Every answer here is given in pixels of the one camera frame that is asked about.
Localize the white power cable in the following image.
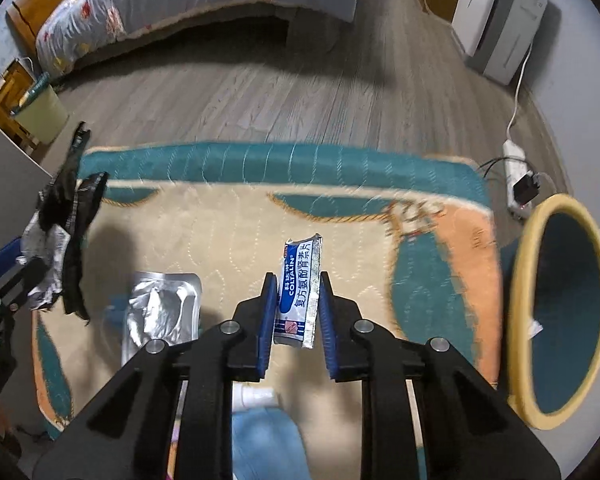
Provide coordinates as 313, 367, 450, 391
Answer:
505, 41, 534, 143

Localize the blue medicine blister sachet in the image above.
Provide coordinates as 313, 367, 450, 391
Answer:
274, 233, 323, 349

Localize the silver foil pouch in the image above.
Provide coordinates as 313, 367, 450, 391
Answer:
121, 272, 202, 365

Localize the white grey air purifier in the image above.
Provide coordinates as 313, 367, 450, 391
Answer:
451, 0, 548, 86

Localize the wooden nightstand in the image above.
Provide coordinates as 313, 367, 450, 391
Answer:
0, 60, 38, 155

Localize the black plastic bag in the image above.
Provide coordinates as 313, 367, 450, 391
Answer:
21, 122, 109, 321

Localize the patterned teal orange cushion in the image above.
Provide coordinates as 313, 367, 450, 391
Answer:
32, 143, 502, 469

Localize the white power strip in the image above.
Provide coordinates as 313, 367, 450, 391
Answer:
503, 140, 532, 219

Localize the yellow rimmed teal trash bin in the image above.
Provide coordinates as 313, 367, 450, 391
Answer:
500, 194, 600, 430

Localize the small green waste bin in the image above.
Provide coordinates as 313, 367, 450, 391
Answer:
10, 72, 69, 145

